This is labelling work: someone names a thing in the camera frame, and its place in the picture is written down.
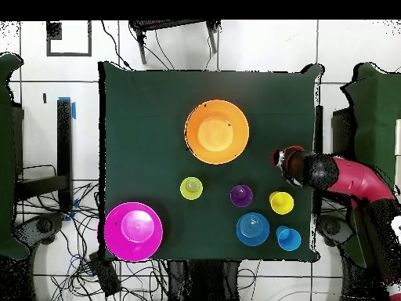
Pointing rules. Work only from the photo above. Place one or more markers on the orange bowl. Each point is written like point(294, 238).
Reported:
point(200, 116)

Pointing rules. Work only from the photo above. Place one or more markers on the pink bowl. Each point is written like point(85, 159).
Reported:
point(133, 232)

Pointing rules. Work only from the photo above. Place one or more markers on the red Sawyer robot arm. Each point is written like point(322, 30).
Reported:
point(351, 182)

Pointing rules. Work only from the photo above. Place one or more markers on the purple cup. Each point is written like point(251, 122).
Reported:
point(242, 196)

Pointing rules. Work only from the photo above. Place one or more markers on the small blue bowl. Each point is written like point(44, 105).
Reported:
point(252, 229)

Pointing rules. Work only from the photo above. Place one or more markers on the blue cup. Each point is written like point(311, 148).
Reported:
point(289, 239)

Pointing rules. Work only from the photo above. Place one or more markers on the pale translucent yellow cup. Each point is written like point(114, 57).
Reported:
point(191, 188)

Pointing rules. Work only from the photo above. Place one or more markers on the neighbouring green cloth table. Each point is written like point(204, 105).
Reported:
point(376, 109)
point(6, 156)

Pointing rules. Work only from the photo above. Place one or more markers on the dark green tablecloth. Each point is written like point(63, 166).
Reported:
point(141, 125)

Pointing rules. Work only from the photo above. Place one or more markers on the black stool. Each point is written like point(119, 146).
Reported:
point(169, 24)

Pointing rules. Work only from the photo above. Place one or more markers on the black floor box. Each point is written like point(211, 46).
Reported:
point(105, 274)

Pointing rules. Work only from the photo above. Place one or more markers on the blue tape strip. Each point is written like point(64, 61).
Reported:
point(74, 109)

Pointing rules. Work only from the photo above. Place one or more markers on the grey robot pedestal foot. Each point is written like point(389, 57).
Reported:
point(44, 225)
point(332, 229)

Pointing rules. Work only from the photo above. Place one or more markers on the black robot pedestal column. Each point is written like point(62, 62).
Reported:
point(203, 282)

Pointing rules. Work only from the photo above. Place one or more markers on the black table frame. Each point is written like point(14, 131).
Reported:
point(64, 141)

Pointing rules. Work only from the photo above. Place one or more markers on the black floor frame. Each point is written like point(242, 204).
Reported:
point(69, 55)

